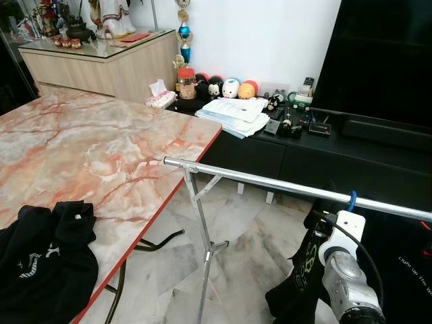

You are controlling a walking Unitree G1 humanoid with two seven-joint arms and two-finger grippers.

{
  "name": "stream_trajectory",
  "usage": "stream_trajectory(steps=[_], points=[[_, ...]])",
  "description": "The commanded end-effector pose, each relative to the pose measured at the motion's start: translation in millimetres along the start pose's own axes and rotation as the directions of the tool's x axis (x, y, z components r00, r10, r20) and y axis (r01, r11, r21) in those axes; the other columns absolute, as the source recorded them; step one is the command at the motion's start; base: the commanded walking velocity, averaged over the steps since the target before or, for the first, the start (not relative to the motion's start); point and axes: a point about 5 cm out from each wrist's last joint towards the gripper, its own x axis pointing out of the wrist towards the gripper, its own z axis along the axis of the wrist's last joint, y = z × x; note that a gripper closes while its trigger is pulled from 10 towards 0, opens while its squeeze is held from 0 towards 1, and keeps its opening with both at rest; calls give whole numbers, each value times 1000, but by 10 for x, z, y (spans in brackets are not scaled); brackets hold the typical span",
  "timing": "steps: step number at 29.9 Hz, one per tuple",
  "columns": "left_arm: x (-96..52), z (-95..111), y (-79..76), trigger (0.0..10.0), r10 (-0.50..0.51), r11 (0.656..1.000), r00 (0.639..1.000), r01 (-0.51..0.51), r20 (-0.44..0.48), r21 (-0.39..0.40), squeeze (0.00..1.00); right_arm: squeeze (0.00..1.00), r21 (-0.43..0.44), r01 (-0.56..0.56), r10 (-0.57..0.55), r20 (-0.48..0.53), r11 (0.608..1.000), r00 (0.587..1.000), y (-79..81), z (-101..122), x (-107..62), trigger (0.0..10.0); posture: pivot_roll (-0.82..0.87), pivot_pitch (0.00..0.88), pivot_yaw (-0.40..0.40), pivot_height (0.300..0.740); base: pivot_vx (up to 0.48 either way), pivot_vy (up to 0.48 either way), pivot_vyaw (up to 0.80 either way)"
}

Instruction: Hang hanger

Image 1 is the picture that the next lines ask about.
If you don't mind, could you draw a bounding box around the dark navy printed shirt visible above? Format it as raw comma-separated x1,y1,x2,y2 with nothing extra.
265,201,432,324

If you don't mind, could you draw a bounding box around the black low tv console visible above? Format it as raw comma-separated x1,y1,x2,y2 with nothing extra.
165,94,432,211

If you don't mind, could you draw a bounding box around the silver metal clothes rack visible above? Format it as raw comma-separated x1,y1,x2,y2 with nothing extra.
163,155,432,324

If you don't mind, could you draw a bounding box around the small black device box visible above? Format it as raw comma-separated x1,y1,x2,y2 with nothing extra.
307,121,332,138

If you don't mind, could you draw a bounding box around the black soundbar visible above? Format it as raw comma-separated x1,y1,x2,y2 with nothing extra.
341,116,432,151

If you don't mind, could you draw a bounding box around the stack of white papers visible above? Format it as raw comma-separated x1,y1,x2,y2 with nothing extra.
195,97,269,139

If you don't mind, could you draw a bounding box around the orange round plush toy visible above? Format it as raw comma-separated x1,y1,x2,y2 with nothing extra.
239,80,260,101

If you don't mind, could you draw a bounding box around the white round plush toy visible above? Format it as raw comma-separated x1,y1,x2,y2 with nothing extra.
222,78,242,100

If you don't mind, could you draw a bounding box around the black mouse plush toy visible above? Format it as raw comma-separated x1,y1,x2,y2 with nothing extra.
207,78,224,101

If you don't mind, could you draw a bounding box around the large black television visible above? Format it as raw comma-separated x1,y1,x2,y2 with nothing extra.
312,0,432,129

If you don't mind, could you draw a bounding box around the red lidded snack jar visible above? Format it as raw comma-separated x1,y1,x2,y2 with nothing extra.
177,67,197,101

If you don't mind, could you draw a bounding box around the pink tissue pack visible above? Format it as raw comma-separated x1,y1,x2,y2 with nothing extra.
146,79,178,109

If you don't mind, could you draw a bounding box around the blue and gold trophy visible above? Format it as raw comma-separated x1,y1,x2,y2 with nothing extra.
175,0,194,72

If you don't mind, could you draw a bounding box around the red envelope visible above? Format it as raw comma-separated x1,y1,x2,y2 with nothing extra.
119,32,155,44

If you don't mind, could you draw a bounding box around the light wooden cabinet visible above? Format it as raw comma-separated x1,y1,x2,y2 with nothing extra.
19,30,180,103

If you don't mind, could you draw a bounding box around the black shirt with white logo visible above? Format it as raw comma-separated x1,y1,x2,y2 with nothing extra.
0,200,99,324

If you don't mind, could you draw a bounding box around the white porcelain figurine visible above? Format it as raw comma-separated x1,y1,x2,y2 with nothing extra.
88,0,137,39

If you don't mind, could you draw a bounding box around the black incense burner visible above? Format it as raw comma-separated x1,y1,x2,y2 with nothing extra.
64,17,97,45

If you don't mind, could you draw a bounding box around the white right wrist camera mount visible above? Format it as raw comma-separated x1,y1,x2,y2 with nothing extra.
334,211,367,256

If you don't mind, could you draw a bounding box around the dark metal table frame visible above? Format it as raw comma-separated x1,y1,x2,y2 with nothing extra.
105,229,185,323

